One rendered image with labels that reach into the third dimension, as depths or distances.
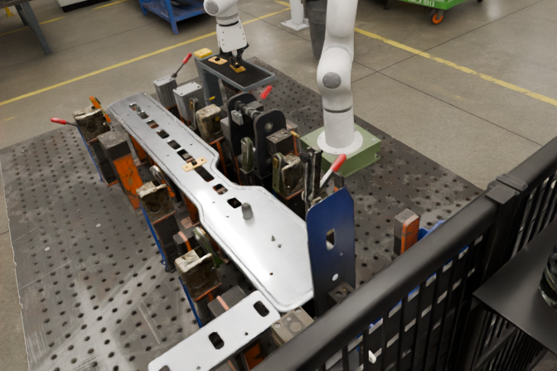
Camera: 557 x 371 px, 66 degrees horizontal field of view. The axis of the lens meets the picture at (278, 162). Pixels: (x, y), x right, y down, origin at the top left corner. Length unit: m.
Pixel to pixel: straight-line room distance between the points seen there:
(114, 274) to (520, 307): 1.38
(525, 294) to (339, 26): 1.15
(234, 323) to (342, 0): 1.03
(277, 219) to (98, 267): 0.77
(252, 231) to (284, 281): 0.20
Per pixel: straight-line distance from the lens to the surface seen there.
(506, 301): 0.55
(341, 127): 1.73
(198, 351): 1.03
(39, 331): 1.66
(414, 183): 1.79
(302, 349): 0.35
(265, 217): 1.24
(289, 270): 1.10
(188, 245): 1.27
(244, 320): 1.04
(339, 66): 1.54
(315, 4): 4.23
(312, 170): 1.14
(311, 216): 0.77
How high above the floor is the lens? 1.86
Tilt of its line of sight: 37 degrees down
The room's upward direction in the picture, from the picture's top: 9 degrees counter-clockwise
